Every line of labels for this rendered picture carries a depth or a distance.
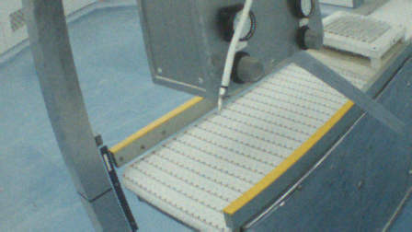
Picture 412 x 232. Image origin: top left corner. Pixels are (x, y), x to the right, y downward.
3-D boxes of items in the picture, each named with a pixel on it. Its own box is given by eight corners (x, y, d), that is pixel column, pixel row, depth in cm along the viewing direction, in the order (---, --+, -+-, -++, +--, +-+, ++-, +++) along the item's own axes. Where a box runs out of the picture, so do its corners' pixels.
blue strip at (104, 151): (133, 233, 85) (100, 149, 76) (131, 231, 86) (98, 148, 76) (139, 229, 86) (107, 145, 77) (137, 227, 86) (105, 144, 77)
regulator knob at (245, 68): (248, 93, 46) (241, 51, 44) (231, 88, 48) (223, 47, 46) (269, 80, 48) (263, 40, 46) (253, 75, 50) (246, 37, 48)
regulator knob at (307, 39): (314, 57, 53) (310, 25, 51) (299, 53, 55) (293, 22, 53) (326, 49, 55) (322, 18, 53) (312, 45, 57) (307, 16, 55)
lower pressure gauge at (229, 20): (234, 46, 45) (228, 12, 43) (224, 44, 46) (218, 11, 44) (258, 35, 47) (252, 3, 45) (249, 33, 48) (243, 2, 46)
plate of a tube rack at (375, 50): (378, 60, 88) (378, 51, 87) (297, 38, 105) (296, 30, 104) (406, 32, 102) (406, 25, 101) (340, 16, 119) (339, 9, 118)
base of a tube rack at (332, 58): (379, 80, 90) (379, 70, 89) (300, 57, 108) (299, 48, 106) (407, 49, 104) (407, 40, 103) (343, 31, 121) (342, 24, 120)
